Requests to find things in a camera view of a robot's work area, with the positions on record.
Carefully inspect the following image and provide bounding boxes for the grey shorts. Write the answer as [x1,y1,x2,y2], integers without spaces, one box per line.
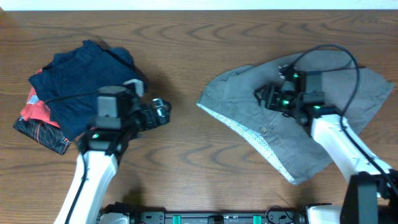
[196,49,396,186]

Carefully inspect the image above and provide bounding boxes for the black patterned folded garment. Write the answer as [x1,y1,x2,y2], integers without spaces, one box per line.
[13,116,71,155]

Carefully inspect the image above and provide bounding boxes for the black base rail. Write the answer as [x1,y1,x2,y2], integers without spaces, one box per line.
[98,202,343,224]

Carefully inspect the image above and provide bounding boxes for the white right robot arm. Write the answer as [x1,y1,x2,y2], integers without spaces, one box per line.
[254,85,397,223]

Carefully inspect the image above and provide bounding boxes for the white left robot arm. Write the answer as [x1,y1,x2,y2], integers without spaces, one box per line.
[55,96,171,223]

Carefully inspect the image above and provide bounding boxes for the red folded garment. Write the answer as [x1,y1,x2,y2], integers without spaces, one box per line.
[20,87,60,128]

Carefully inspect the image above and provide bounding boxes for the navy blue folded garment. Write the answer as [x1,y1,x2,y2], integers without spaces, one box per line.
[29,40,143,141]

